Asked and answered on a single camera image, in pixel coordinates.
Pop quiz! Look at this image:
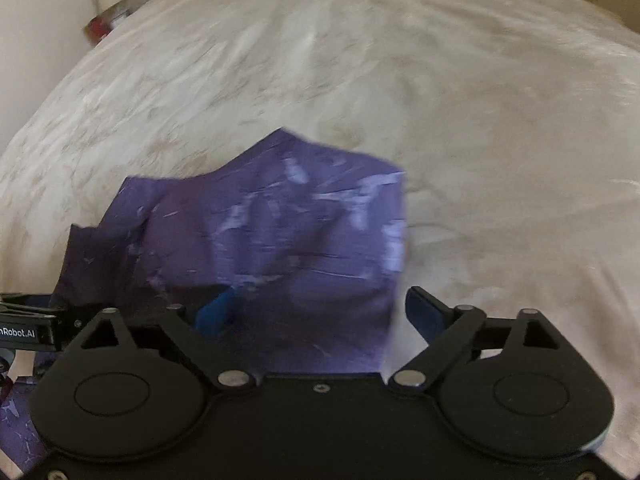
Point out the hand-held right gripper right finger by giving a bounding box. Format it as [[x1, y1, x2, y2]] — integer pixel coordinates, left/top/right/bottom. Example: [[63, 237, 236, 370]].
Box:
[[404, 285, 562, 394]]

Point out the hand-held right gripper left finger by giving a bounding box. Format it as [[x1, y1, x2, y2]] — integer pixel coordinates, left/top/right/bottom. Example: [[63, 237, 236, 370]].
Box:
[[79, 287, 256, 391]]

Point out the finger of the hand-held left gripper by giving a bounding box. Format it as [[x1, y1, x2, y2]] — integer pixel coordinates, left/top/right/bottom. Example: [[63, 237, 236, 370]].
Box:
[[0, 292, 76, 317]]

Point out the purple patterned hooded jacket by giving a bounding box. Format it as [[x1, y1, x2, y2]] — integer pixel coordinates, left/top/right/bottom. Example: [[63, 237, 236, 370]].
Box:
[[0, 127, 408, 477]]

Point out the bed with white bedspread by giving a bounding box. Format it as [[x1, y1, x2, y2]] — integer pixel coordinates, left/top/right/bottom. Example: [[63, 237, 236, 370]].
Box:
[[0, 0, 640, 476]]

